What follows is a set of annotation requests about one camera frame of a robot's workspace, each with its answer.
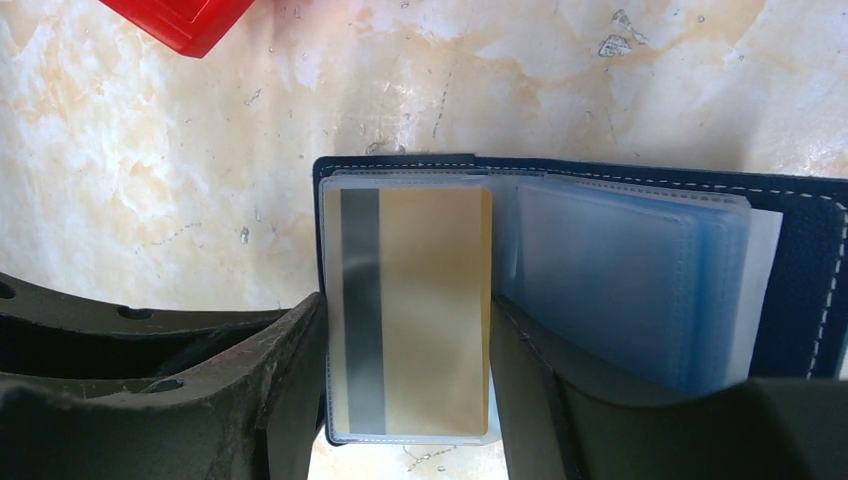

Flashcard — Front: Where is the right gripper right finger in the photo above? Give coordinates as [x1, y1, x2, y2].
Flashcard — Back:
[491, 296, 847, 479]

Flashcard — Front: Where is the navy leather card holder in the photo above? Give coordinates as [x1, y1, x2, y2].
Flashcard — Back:
[312, 153, 848, 446]

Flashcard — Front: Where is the red plastic bin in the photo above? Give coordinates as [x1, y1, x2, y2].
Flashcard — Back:
[102, 0, 254, 59]

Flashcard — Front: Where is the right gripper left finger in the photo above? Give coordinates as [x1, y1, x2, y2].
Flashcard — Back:
[1, 293, 328, 479]

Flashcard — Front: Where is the gold credit card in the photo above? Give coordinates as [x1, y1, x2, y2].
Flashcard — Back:
[321, 181, 493, 444]

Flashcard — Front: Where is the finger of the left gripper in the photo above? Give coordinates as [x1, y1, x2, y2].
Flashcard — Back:
[1, 274, 285, 379]

